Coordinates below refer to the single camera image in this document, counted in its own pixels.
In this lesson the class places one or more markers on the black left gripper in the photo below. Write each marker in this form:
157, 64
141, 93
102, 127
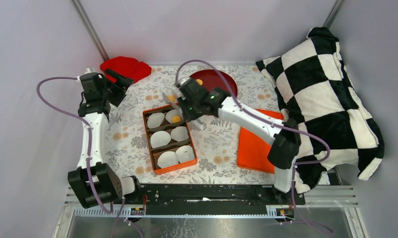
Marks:
121, 93

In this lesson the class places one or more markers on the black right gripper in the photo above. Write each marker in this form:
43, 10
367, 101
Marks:
182, 102

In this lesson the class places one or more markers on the round beige biscuit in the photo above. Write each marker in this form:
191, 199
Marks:
171, 98
199, 81
175, 119

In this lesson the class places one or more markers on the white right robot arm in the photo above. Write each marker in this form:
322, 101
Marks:
279, 135

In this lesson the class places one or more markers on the red cloth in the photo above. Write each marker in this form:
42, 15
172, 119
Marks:
127, 67

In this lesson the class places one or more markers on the dark red round plate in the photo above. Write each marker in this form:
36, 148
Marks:
210, 80

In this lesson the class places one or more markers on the orange cookie tin box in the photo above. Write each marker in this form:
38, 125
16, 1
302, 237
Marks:
172, 146

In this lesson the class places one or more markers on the floral table cloth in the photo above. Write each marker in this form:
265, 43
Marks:
215, 140

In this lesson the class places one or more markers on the orange tin lid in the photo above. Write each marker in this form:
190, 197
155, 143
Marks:
252, 152

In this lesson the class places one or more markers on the black white checkered blanket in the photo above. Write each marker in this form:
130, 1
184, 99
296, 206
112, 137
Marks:
313, 88

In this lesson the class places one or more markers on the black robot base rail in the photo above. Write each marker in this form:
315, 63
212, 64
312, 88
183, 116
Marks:
210, 199

